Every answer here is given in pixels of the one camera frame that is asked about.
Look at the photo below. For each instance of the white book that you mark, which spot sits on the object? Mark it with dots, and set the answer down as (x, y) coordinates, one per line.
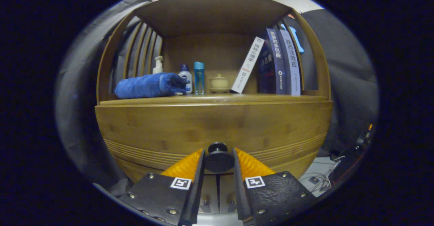
(247, 64)

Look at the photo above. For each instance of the blue spine book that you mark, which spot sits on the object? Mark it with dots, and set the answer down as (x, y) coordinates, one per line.
(278, 63)

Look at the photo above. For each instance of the wooden cabinet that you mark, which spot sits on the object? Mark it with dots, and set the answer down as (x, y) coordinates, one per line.
(210, 12)

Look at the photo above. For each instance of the black equipment with orange part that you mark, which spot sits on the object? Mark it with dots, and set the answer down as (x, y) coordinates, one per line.
(359, 141)

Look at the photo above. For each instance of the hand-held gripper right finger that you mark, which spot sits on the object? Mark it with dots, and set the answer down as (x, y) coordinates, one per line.
(239, 188)

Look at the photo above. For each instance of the white bottle with blue cap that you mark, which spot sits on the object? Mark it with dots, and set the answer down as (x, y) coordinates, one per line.
(186, 80)

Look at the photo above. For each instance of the wooden drawer with black knob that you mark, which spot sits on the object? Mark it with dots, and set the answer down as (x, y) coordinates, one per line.
(169, 127)

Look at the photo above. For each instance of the rolled blue towel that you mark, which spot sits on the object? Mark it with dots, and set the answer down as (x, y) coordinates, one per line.
(145, 87)

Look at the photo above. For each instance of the dark navy book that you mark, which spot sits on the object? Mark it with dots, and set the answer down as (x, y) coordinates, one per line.
(266, 73)

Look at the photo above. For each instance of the wooden countertop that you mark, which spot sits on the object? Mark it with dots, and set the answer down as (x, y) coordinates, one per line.
(217, 98)

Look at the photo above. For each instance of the pale lavender book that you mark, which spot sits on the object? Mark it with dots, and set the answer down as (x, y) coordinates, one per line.
(292, 63)

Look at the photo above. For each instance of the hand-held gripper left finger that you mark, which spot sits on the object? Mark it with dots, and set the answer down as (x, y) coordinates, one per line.
(195, 188)

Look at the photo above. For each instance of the black backdrop cloth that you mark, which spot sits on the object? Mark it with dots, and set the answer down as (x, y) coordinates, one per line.
(349, 83)

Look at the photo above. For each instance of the clear blue bottle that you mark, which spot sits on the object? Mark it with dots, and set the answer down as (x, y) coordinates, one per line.
(199, 78)

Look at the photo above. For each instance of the white pump bottle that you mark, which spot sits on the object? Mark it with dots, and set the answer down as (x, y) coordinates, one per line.
(157, 66)

